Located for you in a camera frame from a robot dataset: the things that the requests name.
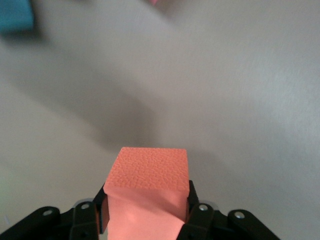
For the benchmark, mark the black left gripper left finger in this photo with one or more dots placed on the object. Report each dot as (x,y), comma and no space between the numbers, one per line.
(82,220)

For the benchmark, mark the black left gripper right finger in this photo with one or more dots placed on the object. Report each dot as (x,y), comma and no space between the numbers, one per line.
(200,220)

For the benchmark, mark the orange foam cube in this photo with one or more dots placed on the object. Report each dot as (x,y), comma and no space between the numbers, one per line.
(150,175)

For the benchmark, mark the blue foam cube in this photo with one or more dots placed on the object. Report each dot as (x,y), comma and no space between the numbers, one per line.
(15,15)

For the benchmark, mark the red foam cube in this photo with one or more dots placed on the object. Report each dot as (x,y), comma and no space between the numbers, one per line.
(154,1)

